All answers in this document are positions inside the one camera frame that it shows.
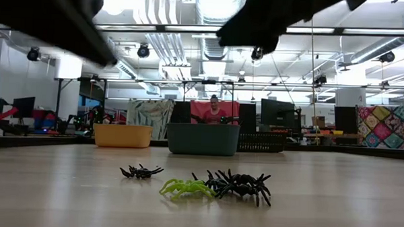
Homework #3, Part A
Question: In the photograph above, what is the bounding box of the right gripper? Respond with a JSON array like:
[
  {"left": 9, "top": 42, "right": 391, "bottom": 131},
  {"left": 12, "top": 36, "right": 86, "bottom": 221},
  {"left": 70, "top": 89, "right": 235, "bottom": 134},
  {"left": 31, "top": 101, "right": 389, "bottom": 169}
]
[{"left": 214, "top": 0, "right": 349, "bottom": 58}]

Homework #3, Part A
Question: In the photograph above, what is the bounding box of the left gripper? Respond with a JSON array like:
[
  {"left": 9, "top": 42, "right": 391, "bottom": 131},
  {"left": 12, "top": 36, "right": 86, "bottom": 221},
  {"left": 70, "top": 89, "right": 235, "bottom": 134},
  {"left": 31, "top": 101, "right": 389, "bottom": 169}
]
[{"left": 0, "top": 0, "right": 121, "bottom": 68}]

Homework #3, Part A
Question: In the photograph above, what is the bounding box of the black plastic spider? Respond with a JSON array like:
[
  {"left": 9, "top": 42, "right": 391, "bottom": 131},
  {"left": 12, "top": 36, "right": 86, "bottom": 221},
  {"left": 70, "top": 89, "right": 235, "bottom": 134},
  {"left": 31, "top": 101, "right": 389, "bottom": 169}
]
[
  {"left": 119, "top": 162, "right": 165, "bottom": 181},
  {"left": 215, "top": 168, "right": 273, "bottom": 208},
  {"left": 190, "top": 169, "right": 234, "bottom": 196}
]

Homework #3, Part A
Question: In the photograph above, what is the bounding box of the person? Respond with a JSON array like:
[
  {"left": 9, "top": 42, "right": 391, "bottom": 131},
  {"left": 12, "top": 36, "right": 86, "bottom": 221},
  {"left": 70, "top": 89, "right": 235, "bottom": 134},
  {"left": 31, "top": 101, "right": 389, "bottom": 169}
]
[
  {"left": 201, "top": 94, "right": 231, "bottom": 125},
  {"left": 90, "top": 104, "right": 106, "bottom": 125}
]

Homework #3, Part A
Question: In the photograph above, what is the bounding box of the black monitor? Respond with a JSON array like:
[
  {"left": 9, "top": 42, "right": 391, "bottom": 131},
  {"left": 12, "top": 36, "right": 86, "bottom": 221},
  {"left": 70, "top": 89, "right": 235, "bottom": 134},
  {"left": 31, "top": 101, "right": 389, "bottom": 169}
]
[
  {"left": 11, "top": 96, "right": 37, "bottom": 120},
  {"left": 333, "top": 105, "right": 359, "bottom": 135},
  {"left": 259, "top": 98, "right": 297, "bottom": 128}
]

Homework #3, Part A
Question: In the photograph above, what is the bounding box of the black flat panel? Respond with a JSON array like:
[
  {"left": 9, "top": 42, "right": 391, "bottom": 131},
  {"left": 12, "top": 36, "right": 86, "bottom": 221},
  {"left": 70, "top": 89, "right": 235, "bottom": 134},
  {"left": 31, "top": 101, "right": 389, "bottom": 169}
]
[
  {"left": 238, "top": 102, "right": 258, "bottom": 132},
  {"left": 170, "top": 101, "right": 193, "bottom": 124}
]

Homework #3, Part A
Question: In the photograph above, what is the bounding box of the red blue cart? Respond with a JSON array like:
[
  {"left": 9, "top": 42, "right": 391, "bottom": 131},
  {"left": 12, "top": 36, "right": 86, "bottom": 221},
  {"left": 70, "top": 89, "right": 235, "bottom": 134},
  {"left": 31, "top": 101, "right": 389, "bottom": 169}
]
[{"left": 32, "top": 107, "right": 60, "bottom": 133}]

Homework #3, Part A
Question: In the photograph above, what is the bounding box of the red cloth backdrop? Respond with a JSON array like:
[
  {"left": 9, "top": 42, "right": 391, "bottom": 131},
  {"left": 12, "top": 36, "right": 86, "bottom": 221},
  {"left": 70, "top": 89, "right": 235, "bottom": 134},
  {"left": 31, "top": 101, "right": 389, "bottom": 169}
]
[{"left": 189, "top": 99, "right": 241, "bottom": 126}]

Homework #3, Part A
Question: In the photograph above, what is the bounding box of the orange plastic bin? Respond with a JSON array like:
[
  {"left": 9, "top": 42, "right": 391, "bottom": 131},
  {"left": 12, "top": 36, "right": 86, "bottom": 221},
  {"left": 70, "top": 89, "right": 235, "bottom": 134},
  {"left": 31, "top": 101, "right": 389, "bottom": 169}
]
[{"left": 92, "top": 123, "right": 154, "bottom": 150}]

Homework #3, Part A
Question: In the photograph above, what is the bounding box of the black slotted plastic basket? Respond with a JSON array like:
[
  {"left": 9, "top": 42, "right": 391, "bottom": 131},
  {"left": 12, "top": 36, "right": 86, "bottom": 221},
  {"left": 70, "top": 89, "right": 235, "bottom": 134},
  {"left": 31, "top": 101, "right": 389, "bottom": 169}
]
[{"left": 237, "top": 129, "right": 288, "bottom": 154}]

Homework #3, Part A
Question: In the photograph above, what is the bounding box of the cardboard box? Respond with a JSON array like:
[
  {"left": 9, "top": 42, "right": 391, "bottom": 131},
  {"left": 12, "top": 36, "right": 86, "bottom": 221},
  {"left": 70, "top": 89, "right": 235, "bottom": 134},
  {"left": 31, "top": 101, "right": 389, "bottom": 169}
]
[{"left": 311, "top": 115, "right": 327, "bottom": 129}]

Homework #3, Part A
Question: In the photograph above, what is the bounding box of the white round column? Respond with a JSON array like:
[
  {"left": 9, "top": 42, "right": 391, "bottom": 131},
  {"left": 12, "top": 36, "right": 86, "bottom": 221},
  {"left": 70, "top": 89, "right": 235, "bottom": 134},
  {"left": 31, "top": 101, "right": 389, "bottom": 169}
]
[{"left": 335, "top": 86, "right": 368, "bottom": 108}]

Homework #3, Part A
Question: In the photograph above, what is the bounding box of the teal plastic bin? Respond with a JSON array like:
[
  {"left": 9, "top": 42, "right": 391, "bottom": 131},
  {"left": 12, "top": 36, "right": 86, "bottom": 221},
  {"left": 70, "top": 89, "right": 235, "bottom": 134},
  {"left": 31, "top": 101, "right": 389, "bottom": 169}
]
[{"left": 165, "top": 121, "right": 241, "bottom": 158}]

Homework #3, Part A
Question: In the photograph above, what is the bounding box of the cluttered wooden desk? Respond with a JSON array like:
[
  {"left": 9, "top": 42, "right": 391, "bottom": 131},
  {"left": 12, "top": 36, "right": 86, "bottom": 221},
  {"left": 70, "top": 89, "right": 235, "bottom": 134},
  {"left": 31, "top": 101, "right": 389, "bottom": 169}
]
[{"left": 304, "top": 129, "right": 359, "bottom": 147}]

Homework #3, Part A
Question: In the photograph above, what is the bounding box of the colourful patchwork quilt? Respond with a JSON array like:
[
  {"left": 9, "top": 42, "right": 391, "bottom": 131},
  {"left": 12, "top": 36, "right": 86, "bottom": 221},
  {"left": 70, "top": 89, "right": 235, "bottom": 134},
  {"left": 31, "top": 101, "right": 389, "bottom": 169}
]
[{"left": 354, "top": 103, "right": 404, "bottom": 150}]

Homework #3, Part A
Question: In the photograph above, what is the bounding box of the green plastic spider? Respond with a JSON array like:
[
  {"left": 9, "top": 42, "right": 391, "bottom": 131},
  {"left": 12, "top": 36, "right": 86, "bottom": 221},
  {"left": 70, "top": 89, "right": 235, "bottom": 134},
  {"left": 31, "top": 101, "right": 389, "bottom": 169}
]
[{"left": 158, "top": 177, "right": 218, "bottom": 203}]

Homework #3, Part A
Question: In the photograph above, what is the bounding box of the silver ceiling air duct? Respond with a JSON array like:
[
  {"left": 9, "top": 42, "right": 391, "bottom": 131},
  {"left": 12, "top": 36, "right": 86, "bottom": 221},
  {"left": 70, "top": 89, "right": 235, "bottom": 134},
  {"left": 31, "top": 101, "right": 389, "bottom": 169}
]
[{"left": 193, "top": 0, "right": 243, "bottom": 61}]

